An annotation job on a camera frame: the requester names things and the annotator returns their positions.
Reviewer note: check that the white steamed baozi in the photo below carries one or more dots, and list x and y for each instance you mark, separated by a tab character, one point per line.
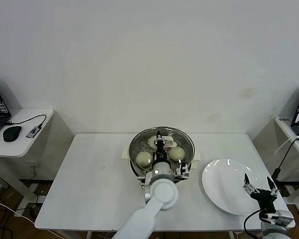
143	159
177	153
152	142

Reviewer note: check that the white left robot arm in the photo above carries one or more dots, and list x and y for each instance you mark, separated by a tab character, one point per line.
164	194

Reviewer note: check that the white wall socket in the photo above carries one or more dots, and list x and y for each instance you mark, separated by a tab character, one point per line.
32	164

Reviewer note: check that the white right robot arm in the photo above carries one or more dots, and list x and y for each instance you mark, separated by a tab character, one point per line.
274	231

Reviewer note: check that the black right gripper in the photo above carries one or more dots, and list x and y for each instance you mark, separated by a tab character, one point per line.
264	199

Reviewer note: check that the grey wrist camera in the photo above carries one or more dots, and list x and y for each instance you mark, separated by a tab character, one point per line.
183	170
284	219

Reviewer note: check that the black stick tool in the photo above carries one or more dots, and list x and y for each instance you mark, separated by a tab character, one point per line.
275	172

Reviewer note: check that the white round plate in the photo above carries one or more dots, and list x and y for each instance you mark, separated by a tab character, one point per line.
219	179

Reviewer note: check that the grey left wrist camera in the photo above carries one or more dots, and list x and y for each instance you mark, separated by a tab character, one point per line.
183	170

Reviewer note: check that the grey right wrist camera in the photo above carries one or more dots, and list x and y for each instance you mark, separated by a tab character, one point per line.
284	219

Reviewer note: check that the round glass pot lid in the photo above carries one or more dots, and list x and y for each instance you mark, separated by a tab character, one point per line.
170	143

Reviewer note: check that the black computer mouse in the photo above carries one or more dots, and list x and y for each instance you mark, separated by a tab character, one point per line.
12	133

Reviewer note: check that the perforated steel steamer basket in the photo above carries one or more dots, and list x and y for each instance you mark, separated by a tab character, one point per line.
124	152

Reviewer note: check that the grey usb hub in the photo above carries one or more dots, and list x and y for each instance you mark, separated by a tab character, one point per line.
33	131

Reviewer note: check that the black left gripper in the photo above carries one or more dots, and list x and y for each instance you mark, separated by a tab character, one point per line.
162	152

